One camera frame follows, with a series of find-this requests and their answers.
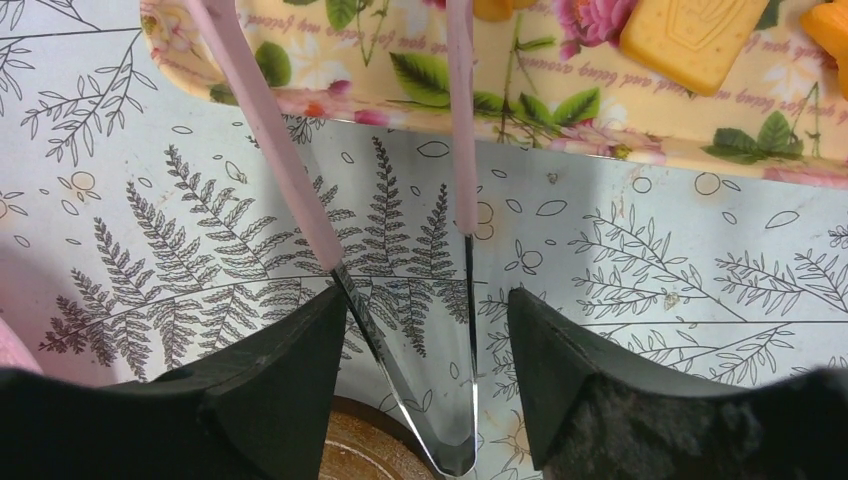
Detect floral yellow tray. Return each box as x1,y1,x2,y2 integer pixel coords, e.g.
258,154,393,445
139,0,848,191

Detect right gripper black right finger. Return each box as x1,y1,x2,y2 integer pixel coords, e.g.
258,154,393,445
507,288,847,479

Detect pink three-tier cake stand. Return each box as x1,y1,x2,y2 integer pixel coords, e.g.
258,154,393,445
0,319,43,375

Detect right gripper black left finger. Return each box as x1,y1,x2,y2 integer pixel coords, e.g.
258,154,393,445
1,287,347,479

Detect orange fish shaped cookie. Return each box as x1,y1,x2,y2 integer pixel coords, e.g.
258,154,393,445
799,0,847,99

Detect floral grey tablecloth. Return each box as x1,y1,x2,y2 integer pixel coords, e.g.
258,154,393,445
1,1,847,479

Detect rectangular yellow biscuit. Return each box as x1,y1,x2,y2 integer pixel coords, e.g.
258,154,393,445
619,0,768,96

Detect orange flower cookie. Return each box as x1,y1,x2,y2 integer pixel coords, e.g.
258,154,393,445
472,0,537,22

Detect pink handled metal tongs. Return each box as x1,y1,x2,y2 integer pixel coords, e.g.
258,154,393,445
186,1,479,477

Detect brown wooden saucer far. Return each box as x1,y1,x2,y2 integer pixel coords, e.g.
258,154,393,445
319,396,442,480

